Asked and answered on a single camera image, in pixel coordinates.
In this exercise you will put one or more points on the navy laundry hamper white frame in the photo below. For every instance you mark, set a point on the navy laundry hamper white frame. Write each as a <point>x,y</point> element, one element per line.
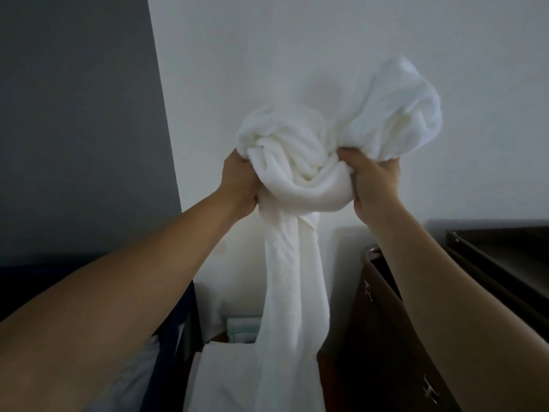
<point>171,360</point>

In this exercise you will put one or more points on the white pillowcase black piping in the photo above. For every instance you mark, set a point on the white pillowcase black piping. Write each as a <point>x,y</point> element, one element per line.
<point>128,381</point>

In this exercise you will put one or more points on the brown housekeeping cart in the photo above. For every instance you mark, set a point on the brown housekeeping cart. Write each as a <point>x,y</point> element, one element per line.
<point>377,338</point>

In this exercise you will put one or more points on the grey door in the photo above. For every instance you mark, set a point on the grey door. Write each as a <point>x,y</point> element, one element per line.
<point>77,124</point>

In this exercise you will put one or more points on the person's right hand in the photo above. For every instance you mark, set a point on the person's right hand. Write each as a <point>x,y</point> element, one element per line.
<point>377,184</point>

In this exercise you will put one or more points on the teal white boxes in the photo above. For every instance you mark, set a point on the teal white boxes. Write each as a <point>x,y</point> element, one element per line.
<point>242,328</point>

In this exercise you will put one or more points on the person's left hand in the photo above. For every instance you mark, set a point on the person's left hand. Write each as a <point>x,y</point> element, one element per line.
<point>240,184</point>

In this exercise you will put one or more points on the white towel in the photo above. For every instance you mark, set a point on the white towel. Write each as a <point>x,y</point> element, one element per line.
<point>223,377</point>
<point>296,145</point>

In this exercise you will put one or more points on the person's right forearm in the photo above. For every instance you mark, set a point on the person's right forearm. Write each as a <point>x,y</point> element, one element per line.
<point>472,317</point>

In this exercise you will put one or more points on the person's left forearm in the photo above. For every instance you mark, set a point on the person's left forearm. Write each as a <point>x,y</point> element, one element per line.
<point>98,313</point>

